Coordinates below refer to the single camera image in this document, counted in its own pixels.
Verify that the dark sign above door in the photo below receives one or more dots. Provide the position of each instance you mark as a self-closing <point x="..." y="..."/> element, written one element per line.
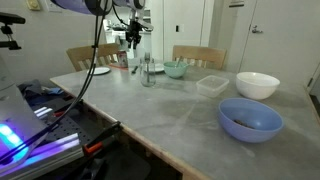
<point x="236" y="3"/>

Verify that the grey robot pedestal with lights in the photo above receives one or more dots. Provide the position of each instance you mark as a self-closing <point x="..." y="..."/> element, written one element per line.
<point x="20" y="116"/>

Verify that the white narrow door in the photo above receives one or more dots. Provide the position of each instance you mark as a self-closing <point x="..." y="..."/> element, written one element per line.
<point x="186" y="20"/>

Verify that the silver metal fork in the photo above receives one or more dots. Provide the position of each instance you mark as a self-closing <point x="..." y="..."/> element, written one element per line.
<point x="147" y="58"/>

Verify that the teal bowl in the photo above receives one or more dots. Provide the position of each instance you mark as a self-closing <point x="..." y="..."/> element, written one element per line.
<point x="175" y="71"/>

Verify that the brown food bits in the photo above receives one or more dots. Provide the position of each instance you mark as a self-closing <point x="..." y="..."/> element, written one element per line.
<point x="244" y="123"/>

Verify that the blue plastic bowl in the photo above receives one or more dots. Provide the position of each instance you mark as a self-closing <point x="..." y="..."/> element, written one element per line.
<point x="233" y="130"/>

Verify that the beige wall thermostat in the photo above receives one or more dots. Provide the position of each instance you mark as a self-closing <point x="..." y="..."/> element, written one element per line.
<point x="33" y="4"/>

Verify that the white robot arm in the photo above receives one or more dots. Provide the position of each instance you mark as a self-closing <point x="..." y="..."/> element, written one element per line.
<point x="76" y="5"/>

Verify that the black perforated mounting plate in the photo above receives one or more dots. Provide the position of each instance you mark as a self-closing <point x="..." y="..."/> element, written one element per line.
<point x="73" y="130"/>

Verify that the light wooden chair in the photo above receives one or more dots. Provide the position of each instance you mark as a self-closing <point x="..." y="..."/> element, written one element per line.
<point x="80" y="53"/>
<point x="200" y="53"/>

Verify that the clear glass jar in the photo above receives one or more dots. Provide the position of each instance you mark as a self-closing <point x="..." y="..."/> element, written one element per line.
<point x="147" y="78"/>

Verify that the black camera on mount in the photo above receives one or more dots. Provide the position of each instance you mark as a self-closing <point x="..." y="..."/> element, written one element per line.
<point x="10" y="20"/>

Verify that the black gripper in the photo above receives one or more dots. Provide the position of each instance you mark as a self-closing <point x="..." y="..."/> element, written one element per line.
<point x="134" y="31"/>

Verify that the white bowl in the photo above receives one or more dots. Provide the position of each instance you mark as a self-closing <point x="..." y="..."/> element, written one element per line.
<point x="256" y="88"/>

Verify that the white round plate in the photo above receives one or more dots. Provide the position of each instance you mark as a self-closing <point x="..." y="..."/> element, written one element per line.
<point x="99" y="70"/>
<point x="160" y="67"/>

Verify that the clear plastic food container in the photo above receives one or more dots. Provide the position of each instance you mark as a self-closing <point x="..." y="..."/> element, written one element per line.
<point x="212" y="86"/>

